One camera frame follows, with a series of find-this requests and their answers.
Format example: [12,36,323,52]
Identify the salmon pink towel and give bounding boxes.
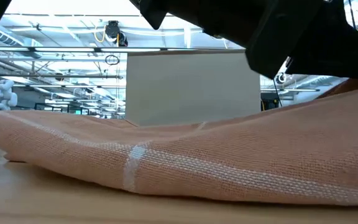
[0,77,358,208]

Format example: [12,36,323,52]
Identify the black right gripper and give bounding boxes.
[129,0,324,80]

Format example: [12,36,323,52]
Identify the taut black cable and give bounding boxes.
[348,0,357,29]

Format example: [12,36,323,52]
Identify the beige fabric storage box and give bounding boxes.
[125,49,262,128]

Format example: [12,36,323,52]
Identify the black background workstation frame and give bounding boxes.
[34,103,90,115]

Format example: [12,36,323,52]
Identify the thin black hanging cable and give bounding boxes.
[273,78,283,108]

